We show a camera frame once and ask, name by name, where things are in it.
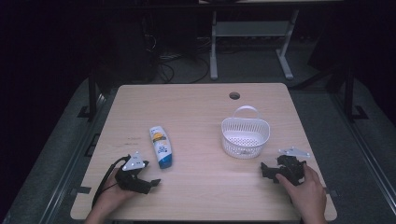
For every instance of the aluminium floor rail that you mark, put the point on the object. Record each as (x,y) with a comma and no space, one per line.
(364,149)
(68,161)

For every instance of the white plastic basket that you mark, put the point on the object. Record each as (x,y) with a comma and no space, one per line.
(245,137)

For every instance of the white metal table frame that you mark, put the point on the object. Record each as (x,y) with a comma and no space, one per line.
(249,29)

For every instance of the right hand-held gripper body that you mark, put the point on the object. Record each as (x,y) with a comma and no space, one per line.
(291,166)

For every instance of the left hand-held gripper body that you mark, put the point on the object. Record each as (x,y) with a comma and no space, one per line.
(133,162)

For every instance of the dark computer tower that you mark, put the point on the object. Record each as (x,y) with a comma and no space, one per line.
(140,46)

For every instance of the person's right hand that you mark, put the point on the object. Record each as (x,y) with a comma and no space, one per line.
(306,194)

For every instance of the white and blue sunscreen bottle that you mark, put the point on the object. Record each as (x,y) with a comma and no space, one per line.
(161,146)

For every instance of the person's left hand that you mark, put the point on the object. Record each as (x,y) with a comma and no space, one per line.
(113,194)

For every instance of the black metal post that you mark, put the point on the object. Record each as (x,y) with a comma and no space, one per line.
(92,96)
(350,93)

